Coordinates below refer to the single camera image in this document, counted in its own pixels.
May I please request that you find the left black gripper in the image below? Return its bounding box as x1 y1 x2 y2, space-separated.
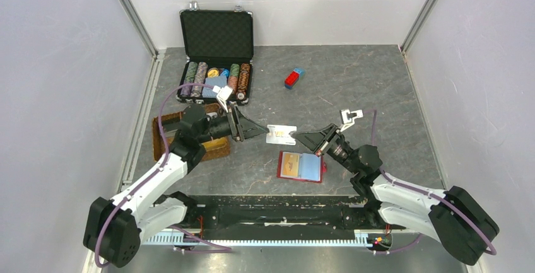
197 105 269 144

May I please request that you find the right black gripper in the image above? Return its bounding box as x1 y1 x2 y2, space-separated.
292 123 359 175

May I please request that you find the red leather card holder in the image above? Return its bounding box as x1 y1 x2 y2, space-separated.
276 151 327 183

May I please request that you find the orange VIP card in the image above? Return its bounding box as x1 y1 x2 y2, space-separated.
203 137 229 151

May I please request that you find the white VIP card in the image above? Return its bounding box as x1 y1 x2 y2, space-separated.
266 125 297 146

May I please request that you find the gold card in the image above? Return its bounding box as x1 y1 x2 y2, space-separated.
278 152 300 178

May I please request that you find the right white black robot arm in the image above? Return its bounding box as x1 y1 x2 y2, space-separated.
291 124 500 265

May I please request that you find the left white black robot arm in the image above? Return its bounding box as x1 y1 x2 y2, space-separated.
83 104 269 268

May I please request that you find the blue playing card deck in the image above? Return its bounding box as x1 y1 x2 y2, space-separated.
202 75 227 98

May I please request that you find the dark card in basket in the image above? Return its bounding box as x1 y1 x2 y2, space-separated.
162 120 179 137

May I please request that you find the brown woven divided basket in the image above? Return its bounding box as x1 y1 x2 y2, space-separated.
151 103 231 161

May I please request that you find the brown orange chip stack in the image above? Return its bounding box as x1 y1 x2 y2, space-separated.
236 63 250 100

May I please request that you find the green red chip stack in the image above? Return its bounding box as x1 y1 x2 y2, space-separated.
227 64 240 94

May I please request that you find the grey purple chip stack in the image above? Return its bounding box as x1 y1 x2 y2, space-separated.
190 62 208 97

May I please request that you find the red blue toy brick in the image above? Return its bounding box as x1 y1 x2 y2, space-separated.
284 68 305 90

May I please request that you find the yellow dealer button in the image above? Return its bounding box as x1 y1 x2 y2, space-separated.
207 67 220 78

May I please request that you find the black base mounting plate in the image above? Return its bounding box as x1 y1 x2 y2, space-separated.
178 195 386 241

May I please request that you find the green purple chip stack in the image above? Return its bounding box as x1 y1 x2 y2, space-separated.
180 62 198 96

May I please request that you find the black poker chip case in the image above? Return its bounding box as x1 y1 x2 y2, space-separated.
179 9 254 106

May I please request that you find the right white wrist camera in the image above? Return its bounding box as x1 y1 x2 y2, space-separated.
339 109 363 132

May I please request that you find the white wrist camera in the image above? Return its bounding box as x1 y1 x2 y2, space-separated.
212 85 233 113
339 109 363 132

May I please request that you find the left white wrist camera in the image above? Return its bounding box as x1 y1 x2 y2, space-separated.
212 85 233 113

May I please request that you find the white toothed cable rail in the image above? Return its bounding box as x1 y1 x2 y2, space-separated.
143 229 372 248

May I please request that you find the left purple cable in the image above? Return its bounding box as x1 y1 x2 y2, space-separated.
93 83 235 269

